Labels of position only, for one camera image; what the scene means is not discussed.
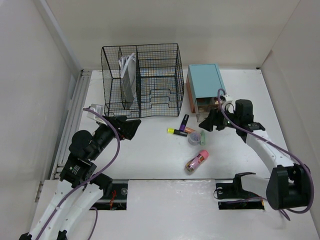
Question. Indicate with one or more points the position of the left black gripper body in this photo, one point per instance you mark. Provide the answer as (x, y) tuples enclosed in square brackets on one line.
[(104, 135)]

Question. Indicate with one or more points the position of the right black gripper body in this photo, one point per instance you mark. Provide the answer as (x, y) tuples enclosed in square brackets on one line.
[(232, 119)]

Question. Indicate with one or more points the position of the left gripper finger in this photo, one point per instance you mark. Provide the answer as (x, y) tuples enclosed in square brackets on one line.
[(127, 129), (117, 120)]

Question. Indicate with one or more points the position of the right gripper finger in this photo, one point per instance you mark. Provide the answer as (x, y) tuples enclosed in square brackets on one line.
[(216, 115), (207, 124)]

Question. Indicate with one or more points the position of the clear drawer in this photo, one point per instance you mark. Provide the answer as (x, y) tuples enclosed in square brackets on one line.
[(204, 106)]

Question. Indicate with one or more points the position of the clear jar of pins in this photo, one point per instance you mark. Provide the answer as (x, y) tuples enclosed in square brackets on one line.
[(194, 138)]

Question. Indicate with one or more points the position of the grey booklet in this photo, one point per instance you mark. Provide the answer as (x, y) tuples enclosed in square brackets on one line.
[(128, 77)]

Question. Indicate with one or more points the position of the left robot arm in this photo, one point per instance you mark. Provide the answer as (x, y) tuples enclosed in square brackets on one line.
[(79, 186)]

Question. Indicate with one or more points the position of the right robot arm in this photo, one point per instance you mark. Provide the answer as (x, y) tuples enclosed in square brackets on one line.
[(290, 185)]

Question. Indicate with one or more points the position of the green highlighter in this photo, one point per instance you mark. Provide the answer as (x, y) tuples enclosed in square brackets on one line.
[(203, 138)]

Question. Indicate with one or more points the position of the orange highlighter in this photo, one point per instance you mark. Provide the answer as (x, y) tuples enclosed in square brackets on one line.
[(189, 130)]

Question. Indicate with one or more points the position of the purple highlighter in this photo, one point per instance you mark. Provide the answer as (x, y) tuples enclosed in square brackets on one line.
[(184, 123)]

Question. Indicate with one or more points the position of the yellow highlighter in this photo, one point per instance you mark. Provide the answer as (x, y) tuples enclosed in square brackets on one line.
[(177, 132)]

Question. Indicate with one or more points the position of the teal drawer box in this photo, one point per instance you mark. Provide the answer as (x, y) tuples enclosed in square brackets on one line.
[(203, 81)]

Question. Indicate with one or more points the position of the pink capped clear tube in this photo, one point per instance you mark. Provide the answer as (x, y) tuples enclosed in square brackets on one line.
[(194, 163)]

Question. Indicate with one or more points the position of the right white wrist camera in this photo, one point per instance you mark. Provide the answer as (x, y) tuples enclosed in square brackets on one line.
[(226, 101)]

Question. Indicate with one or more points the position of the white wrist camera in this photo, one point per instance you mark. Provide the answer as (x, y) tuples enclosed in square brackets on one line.
[(226, 101), (92, 112)]

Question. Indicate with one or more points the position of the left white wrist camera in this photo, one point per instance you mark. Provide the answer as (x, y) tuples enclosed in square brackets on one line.
[(92, 112)]

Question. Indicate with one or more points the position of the black wire mesh organizer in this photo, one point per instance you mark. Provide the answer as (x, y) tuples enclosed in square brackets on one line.
[(158, 88)]

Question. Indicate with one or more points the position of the aluminium rail frame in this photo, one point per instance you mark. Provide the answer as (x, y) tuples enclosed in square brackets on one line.
[(70, 124)]

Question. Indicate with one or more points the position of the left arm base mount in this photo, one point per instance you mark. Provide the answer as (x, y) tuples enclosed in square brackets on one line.
[(116, 200)]

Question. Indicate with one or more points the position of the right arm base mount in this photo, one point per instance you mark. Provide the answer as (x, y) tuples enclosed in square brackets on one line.
[(231, 196)]

